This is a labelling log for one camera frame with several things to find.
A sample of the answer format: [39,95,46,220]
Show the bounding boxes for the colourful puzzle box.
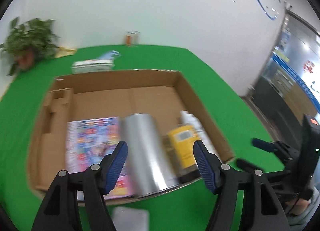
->
[65,116,137,200]

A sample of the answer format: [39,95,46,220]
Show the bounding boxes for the yellow label dark jar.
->
[164,124,200,183]

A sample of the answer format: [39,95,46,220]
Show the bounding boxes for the white spray bottle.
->
[180,110,220,159]

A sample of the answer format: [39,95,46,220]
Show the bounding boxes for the silver metal cylinder can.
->
[120,114,179,197]

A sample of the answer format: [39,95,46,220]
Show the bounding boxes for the green table cloth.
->
[1,45,283,230]

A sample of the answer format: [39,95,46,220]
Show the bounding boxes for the glass door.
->
[247,12,319,132]

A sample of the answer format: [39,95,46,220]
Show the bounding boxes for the large shallow cardboard box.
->
[27,70,234,204]

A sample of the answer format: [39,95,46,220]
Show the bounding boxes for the light blue phone case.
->
[98,50,121,61]

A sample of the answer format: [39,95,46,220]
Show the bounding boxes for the clear glass jar orange label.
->
[125,31,140,46]

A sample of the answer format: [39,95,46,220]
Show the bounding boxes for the potted green plant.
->
[1,17,58,76]

